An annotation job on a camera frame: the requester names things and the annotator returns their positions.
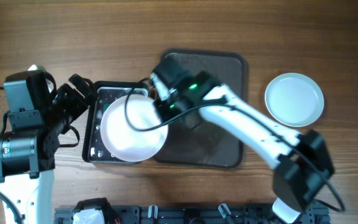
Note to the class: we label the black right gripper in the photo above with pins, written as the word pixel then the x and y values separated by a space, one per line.
pixel 163 109

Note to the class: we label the green yellow sponge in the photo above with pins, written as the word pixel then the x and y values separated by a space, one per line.
pixel 106 106

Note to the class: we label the white plate front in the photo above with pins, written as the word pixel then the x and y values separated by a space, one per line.
pixel 294 99

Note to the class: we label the white plate blue stain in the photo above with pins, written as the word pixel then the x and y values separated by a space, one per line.
pixel 123 127

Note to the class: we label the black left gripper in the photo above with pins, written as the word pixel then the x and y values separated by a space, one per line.
pixel 80 104

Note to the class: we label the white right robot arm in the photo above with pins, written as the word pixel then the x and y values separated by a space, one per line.
pixel 301 163

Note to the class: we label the black metal water tray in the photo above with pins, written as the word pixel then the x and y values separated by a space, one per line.
pixel 108 92

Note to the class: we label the dark brown serving tray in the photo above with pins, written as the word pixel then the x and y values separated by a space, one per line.
pixel 192 141

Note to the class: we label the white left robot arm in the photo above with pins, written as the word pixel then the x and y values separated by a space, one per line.
pixel 27 163

